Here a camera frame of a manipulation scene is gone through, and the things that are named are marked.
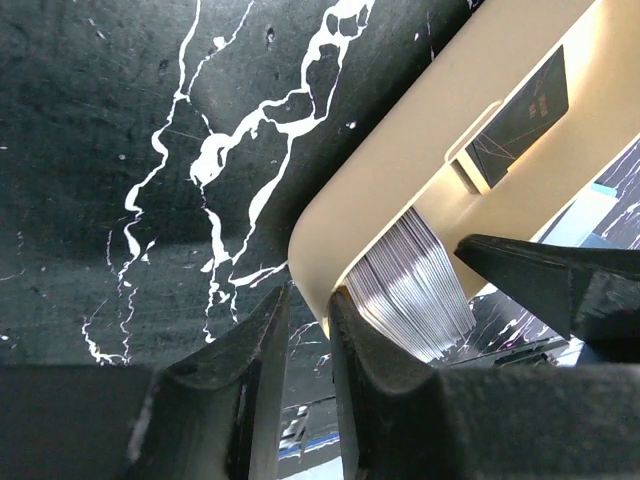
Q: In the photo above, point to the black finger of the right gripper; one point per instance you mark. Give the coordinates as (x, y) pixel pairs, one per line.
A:
(590, 293)

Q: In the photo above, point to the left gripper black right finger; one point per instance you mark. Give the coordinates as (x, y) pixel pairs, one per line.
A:
(400, 418)

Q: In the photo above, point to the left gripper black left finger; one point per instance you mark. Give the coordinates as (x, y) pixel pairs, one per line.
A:
(212, 415)

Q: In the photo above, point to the blue leather card holder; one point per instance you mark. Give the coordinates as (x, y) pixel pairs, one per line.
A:
(600, 217)

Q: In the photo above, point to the stack of cards in tray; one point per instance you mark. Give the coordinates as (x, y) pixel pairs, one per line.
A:
(406, 287)

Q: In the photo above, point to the black VIP card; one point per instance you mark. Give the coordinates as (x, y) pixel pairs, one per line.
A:
(524, 119)

